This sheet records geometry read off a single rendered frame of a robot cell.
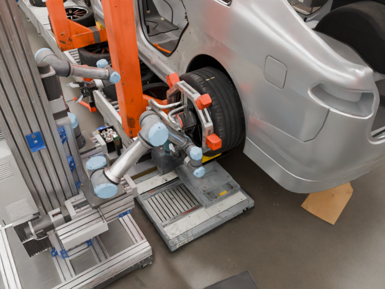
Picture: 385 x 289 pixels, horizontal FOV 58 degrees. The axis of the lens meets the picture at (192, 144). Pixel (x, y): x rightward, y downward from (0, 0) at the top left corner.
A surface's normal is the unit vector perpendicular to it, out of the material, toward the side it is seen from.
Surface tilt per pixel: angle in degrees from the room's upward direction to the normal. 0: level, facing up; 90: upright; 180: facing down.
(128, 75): 90
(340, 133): 89
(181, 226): 0
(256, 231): 0
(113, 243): 0
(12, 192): 90
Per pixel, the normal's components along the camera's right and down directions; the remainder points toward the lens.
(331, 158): -0.13, 0.66
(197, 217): 0.00, -0.76
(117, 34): 0.54, 0.55
